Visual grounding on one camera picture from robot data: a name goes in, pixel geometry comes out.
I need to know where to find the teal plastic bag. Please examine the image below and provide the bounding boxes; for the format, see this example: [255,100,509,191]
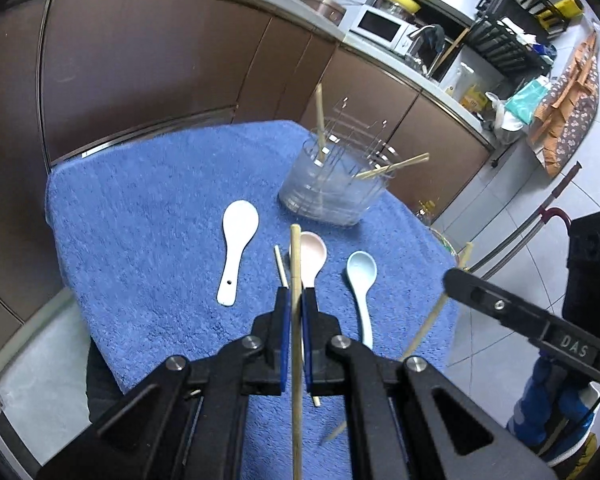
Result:
[505,76,550,125]

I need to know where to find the chrome kitchen faucet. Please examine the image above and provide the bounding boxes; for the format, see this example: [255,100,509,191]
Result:
[406,23,449,74]

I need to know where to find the blue terry towel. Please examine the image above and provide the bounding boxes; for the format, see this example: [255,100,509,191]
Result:
[45,119,461,480]

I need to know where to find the patterned orange hanging cloth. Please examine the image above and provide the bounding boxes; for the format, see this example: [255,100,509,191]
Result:
[528,30,600,178]

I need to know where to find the white ceramic spoon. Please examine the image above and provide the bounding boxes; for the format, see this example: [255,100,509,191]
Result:
[216,200,259,307]

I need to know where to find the chopstick in holder left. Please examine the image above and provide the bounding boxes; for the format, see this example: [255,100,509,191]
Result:
[315,82,326,164]

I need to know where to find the clear plastic utensil holder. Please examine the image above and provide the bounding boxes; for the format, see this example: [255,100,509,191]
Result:
[278,132,393,226]

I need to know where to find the blue gloved right hand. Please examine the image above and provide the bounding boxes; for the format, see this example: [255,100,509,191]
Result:
[505,354,600,466]

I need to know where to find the light blue ceramic spoon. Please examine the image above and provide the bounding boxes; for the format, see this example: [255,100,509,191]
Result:
[346,250,377,349]

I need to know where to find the pink ceramic spoon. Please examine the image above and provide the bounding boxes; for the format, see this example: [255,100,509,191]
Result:
[300,231,327,288]

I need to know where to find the chopstick in holder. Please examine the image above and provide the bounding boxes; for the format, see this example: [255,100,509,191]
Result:
[354,153,430,180]
[315,82,326,164]

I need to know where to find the white microwave oven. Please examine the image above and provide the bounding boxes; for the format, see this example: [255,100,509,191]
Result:
[350,6,417,56]

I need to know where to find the black dish rack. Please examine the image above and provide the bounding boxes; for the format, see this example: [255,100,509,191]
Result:
[466,0,570,80]

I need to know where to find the yellow bowl on shelf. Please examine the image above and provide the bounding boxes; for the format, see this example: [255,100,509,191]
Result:
[391,0,420,14]

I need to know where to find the brown lower cabinets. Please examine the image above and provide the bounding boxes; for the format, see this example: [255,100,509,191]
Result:
[0,0,488,351]

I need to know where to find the umbrella with maroon handle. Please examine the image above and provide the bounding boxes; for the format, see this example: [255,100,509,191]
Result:
[467,162,582,281]

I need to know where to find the chopstick in holder right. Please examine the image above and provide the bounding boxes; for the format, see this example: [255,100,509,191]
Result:
[354,153,430,180]

